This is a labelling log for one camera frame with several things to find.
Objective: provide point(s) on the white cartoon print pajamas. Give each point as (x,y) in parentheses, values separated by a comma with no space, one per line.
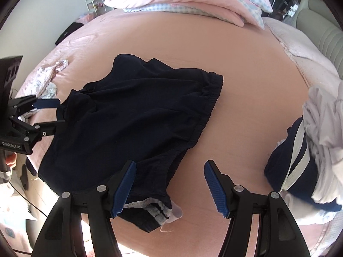
(39,82)

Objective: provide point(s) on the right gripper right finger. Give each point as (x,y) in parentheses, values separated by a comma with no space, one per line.
(278,233)

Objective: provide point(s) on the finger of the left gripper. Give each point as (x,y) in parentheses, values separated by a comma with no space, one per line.
(45,103)
(50,128)

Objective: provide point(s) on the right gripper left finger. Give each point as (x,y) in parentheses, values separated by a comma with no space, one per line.
(62,234)

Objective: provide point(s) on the grey green padded headboard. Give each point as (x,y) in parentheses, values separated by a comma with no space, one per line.
(318,23)

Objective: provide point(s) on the white and navy clothes pile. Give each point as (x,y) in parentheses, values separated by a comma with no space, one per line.
(306,167)

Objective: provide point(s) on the black bag on floor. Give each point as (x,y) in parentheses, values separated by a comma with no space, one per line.
(72,28)

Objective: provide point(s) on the white storage shelf rack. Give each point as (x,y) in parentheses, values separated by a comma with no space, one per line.
(95,6)

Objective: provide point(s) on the navy shorts with white stripes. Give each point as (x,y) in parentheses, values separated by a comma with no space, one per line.
(144,111)

